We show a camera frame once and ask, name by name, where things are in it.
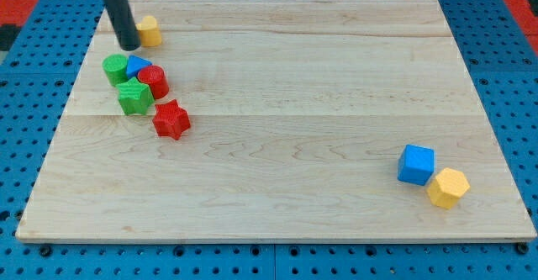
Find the blue triangle block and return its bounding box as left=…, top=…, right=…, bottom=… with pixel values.
left=125, top=55, right=153, bottom=79

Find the blue cube block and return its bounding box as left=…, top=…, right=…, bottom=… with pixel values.
left=397, top=145, right=435, bottom=186

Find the wooden board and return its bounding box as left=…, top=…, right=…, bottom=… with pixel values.
left=16, top=0, right=536, bottom=244

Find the red star block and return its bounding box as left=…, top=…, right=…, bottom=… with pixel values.
left=152, top=99, right=191, bottom=140

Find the red cylinder block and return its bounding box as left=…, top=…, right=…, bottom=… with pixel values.
left=137, top=65, right=170, bottom=99

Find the green star block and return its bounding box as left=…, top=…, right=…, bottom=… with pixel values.
left=116, top=77, right=155, bottom=115

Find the yellow heart block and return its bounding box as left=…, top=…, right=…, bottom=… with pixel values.
left=135, top=15, right=162, bottom=47

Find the green cylinder block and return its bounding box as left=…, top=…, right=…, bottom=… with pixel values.
left=102, top=54, right=128, bottom=87

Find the yellow hexagon block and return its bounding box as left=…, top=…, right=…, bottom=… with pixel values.
left=426, top=167, right=471, bottom=209

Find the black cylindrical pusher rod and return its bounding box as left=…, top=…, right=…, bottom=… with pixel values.
left=103, top=0, right=141, bottom=51

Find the blue pegboard base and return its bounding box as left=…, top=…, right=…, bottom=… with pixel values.
left=1, top=0, right=537, bottom=279

